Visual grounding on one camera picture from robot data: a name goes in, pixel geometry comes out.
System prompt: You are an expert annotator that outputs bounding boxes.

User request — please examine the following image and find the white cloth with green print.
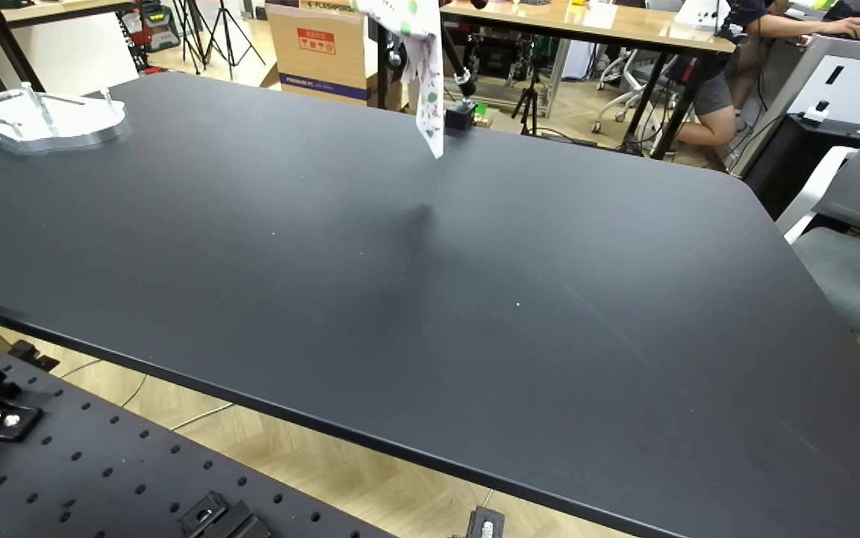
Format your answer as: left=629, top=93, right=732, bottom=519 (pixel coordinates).
left=359, top=0, right=447, bottom=163

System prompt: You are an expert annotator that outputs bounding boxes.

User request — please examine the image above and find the white crumpled cloth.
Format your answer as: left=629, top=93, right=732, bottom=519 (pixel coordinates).
left=0, top=81, right=132, bottom=157

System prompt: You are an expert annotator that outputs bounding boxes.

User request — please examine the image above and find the cardboard box with red label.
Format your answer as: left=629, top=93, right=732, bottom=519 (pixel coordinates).
left=261, top=0, right=376, bottom=106

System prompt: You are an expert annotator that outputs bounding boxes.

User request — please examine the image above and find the black block with white insert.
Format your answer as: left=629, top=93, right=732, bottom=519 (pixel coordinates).
left=462, top=507, right=509, bottom=538

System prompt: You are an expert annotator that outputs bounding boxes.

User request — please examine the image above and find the long wooden table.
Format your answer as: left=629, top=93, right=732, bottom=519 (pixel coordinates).
left=438, top=0, right=739, bottom=163

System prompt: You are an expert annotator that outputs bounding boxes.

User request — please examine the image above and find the black tripod with thin legs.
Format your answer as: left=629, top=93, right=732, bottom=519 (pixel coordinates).
left=169, top=0, right=267, bottom=81

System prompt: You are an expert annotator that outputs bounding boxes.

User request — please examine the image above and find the small black clamp block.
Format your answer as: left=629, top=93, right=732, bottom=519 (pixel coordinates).
left=173, top=492, right=276, bottom=538

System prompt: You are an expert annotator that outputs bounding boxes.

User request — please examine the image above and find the black perforated breadboard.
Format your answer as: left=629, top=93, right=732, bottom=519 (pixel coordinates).
left=0, top=332, right=393, bottom=538

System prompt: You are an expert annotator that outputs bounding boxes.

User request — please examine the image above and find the white panel board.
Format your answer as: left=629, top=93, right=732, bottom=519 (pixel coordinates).
left=18, top=12, right=142, bottom=100

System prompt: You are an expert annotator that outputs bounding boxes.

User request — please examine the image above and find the wooden table with black legs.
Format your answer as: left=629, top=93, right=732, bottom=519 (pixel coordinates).
left=0, top=0, right=141, bottom=93

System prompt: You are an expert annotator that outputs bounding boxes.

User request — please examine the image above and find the black camera tripod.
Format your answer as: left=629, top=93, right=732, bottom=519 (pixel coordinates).
left=506, top=39, right=556, bottom=142

